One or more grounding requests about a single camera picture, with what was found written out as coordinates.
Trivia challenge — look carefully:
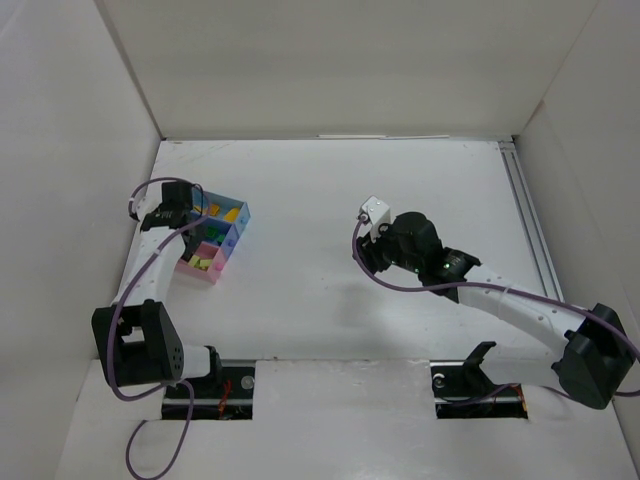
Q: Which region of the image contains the green lego plate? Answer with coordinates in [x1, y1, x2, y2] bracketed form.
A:
[205, 226, 225, 245]

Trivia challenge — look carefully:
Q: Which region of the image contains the yellow hollow curved lego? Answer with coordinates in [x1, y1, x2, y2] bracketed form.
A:
[223, 208, 240, 223]

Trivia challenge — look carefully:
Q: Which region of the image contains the lime green lego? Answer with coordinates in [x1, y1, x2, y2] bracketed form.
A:
[187, 255, 213, 272]

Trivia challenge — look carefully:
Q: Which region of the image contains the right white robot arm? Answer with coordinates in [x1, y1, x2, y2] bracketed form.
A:
[351, 198, 639, 410]

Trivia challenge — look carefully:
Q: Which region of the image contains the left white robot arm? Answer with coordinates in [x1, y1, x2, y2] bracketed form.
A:
[91, 177, 223, 394]

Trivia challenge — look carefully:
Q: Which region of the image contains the pink blue sorting container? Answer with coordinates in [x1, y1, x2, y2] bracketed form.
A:
[175, 191, 251, 284]

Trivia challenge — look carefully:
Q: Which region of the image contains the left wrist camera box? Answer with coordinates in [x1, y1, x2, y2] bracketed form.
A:
[127, 196, 159, 222]

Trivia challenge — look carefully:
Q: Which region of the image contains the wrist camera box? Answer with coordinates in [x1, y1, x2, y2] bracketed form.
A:
[359, 196, 391, 239]
[127, 196, 159, 222]

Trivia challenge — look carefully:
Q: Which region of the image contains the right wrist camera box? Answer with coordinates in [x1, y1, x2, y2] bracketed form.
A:
[359, 196, 391, 239]

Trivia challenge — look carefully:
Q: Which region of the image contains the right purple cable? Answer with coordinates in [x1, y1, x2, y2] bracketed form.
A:
[352, 212, 640, 401]

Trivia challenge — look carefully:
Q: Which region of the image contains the aluminium rail right side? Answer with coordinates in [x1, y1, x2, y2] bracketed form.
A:
[498, 140, 564, 301]

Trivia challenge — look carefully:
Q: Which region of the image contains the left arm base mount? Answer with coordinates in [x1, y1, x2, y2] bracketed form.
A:
[161, 360, 256, 421]

